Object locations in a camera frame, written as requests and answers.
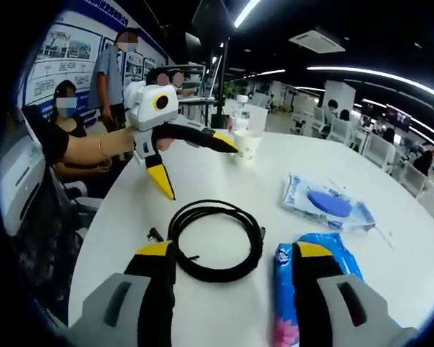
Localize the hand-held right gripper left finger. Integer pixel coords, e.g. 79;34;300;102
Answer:
69;240;177;347

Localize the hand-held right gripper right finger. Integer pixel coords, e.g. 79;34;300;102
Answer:
292;241;419;347

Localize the clear water bottle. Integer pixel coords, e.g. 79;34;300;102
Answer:
230;94;252;133

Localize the white paper cup green print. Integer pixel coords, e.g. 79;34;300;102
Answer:
234;129;263;168

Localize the clear plastic cup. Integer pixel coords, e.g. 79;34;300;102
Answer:
244;104;269;137

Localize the blue tissue pack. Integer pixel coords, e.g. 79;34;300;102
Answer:
271;232;365;347

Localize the wet wipes pack blue lid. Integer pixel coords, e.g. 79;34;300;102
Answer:
280;172;377;232

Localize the black cable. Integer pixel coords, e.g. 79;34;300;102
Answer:
146;200;268;283

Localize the black stand pole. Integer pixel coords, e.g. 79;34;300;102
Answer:
208;43;230;130

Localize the open laptop on stand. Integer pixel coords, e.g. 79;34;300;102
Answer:
179;64;217;104

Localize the white table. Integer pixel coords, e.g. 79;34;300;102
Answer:
67;129;434;347

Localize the black mesh office chair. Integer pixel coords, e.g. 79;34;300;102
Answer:
7;162;95;326

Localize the long ceiling light strip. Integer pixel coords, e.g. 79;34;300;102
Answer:
306;66;434;106
234;0;262;29

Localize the white chest-worn device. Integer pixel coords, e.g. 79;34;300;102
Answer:
0;106;48;236

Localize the row of white office chairs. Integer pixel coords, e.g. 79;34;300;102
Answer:
291;106;434;218

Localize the ceiling air vent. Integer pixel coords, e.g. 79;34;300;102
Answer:
288;30;347;55

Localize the hanging screen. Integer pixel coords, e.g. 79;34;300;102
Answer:
385;104;413;127

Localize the blue white wall poster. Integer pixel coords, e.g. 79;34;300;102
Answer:
21;9;169;122

